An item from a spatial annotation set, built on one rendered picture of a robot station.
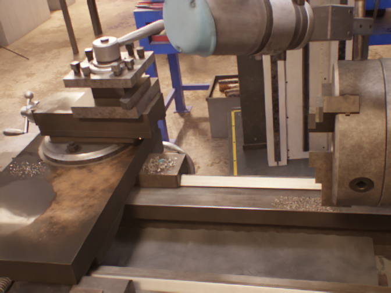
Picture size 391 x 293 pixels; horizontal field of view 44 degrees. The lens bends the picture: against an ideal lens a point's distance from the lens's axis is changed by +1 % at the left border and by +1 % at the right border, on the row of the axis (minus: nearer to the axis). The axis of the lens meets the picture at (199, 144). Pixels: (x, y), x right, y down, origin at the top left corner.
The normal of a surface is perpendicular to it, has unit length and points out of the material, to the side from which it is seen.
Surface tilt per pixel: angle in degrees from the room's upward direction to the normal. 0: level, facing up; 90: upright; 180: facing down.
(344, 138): 64
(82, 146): 0
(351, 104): 41
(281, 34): 100
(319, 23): 74
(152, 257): 11
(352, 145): 69
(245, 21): 82
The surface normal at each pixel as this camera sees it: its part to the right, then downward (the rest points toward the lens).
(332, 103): -0.22, -0.30
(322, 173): -0.23, 0.21
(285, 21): 0.55, 0.15
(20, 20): 0.97, 0.00
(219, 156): -0.11, -0.86
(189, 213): -0.20, 0.52
